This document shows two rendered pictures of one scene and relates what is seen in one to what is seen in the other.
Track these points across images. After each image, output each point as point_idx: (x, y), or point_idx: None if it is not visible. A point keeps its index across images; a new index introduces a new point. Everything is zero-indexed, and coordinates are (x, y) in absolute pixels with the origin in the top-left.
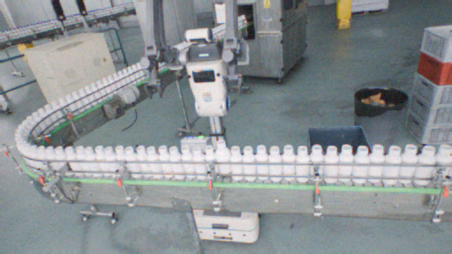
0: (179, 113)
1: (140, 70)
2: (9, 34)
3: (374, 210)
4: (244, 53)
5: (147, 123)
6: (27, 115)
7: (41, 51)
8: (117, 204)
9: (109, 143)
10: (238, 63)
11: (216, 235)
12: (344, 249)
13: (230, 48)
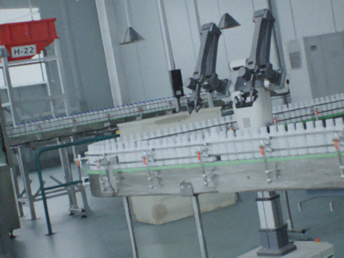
0: (298, 220)
1: (222, 124)
2: (110, 113)
3: (313, 179)
4: (278, 78)
5: (247, 227)
6: (104, 219)
7: (137, 122)
8: (144, 193)
9: (186, 241)
10: (276, 89)
11: None
12: None
13: (250, 68)
